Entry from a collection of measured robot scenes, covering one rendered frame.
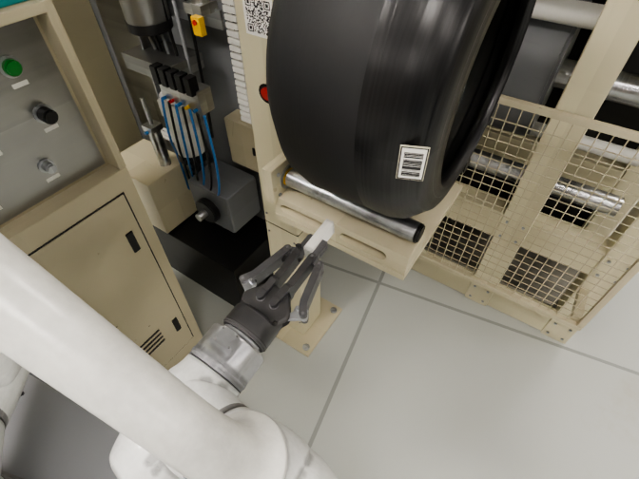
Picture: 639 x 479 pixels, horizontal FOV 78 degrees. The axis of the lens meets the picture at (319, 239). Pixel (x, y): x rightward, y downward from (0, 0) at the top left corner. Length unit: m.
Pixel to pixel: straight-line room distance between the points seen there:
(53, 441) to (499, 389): 1.43
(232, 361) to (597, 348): 1.70
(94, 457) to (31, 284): 0.54
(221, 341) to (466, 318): 1.43
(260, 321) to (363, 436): 1.06
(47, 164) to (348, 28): 0.71
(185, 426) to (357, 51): 0.46
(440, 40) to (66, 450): 0.85
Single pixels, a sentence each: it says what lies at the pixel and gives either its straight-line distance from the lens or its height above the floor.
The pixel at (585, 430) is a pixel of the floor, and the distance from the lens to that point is 1.83.
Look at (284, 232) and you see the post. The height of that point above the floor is 0.61.
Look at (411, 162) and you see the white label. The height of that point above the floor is 1.16.
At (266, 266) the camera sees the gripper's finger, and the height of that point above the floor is 1.01.
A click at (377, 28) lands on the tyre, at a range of 0.55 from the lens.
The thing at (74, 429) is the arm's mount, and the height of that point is 0.76.
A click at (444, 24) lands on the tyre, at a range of 0.55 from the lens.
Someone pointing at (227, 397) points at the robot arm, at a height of 1.02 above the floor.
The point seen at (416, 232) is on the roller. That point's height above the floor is 0.92.
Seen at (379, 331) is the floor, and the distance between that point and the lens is 1.73.
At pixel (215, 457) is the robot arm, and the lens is 0.37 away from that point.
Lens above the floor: 1.50
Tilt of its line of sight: 48 degrees down
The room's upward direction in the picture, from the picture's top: straight up
